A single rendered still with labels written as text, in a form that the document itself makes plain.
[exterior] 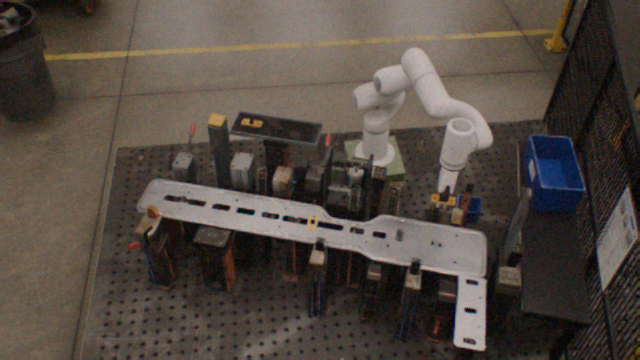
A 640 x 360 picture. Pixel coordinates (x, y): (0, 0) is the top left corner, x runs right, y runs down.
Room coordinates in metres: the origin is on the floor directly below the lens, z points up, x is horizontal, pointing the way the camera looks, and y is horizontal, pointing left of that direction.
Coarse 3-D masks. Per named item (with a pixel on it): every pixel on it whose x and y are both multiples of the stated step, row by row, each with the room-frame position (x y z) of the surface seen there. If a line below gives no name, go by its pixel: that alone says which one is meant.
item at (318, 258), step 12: (312, 252) 1.32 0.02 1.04; (324, 252) 1.32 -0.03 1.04; (312, 264) 1.28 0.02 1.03; (324, 264) 1.30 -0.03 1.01; (312, 276) 1.27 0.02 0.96; (324, 276) 1.30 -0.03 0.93; (312, 288) 1.27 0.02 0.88; (324, 288) 1.33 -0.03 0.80; (312, 300) 1.27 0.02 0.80; (324, 300) 1.32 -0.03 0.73; (312, 312) 1.27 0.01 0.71; (324, 312) 1.28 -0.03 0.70
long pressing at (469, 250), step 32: (160, 192) 1.64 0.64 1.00; (192, 192) 1.65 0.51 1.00; (224, 192) 1.65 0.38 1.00; (224, 224) 1.48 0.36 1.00; (256, 224) 1.49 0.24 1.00; (288, 224) 1.49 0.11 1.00; (352, 224) 1.49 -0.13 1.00; (384, 224) 1.50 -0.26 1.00; (416, 224) 1.50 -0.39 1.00; (384, 256) 1.34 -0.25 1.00; (448, 256) 1.35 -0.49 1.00; (480, 256) 1.35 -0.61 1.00
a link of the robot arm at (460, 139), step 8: (456, 120) 1.43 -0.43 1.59; (464, 120) 1.43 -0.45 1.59; (448, 128) 1.40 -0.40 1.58; (456, 128) 1.39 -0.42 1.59; (464, 128) 1.39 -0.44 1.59; (472, 128) 1.40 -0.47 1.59; (448, 136) 1.39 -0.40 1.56; (456, 136) 1.37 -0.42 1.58; (464, 136) 1.37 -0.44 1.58; (472, 136) 1.39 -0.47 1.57; (448, 144) 1.38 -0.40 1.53; (456, 144) 1.37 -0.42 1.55; (464, 144) 1.37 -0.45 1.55; (472, 144) 1.38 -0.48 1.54; (448, 152) 1.38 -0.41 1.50; (456, 152) 1.37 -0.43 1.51; (464, 152) 1.37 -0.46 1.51; (448, 160) 1.37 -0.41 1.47; (456, 160) 1.37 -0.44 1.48; (464, 160) 1.38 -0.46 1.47
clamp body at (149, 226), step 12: (144, 216) 1.46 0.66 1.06; (144, 228) 1.41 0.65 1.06; (156, 228) 1.41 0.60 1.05; (144, 240) 1.38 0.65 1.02; (156, 240) 1.39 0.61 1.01; (144, 252) 1.40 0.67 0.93; (156, 252) 1.38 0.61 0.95; (168, 252) 1.45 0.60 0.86; (156, 264) 1.39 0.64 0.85; (168, 264) 1.43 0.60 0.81; (156, 276) 1.39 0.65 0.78; (168, 276) 1.40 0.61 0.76; (156, 288) 1.38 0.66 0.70; (168, 288) 1.37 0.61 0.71
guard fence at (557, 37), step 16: (576, 0) 4.22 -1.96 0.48; (624, 0) 3.67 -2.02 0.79; (560, 16) 4.31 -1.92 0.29; (576, 16) 4.14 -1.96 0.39; (592, 16) 3.94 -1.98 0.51; (624, 16) 3.60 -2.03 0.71; (560, 32) 4.27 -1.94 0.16; (624, 32) 3.54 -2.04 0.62; (560, 48) 4.28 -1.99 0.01; (624, 48) 3.49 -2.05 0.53; (608, 96) 3.42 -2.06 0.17; (624, 112) 3.22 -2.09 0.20
